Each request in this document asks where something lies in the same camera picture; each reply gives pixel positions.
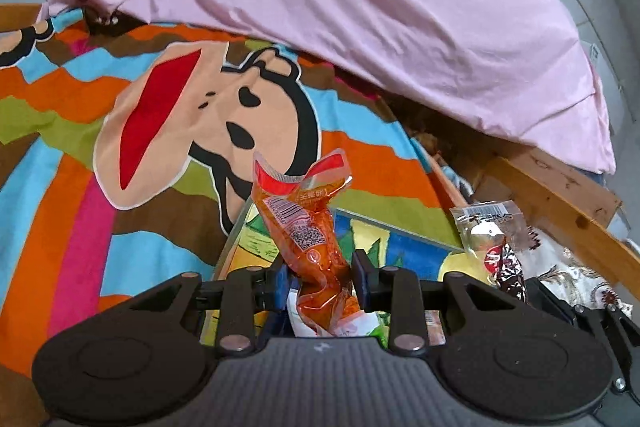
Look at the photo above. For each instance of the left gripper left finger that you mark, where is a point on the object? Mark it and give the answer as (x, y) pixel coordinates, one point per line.
(253, 308)

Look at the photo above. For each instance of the colourful monkey blanket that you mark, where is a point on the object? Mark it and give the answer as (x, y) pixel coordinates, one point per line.
(127, 154)

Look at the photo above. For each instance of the wooden bed frame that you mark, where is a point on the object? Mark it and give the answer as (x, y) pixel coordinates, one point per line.
(550, 201)

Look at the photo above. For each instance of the white floral quilt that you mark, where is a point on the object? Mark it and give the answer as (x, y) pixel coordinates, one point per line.
(566, 276)

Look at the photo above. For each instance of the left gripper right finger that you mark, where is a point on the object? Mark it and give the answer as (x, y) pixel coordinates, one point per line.
(397, 292)

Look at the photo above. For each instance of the clear candy snack pack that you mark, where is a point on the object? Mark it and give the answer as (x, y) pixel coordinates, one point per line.
(492, 235)

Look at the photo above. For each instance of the orange chicken foot snack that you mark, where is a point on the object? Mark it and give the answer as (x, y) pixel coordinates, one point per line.
(296, 212)

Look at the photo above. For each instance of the silver tray box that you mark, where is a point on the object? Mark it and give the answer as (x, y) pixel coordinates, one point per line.
(250, 244)

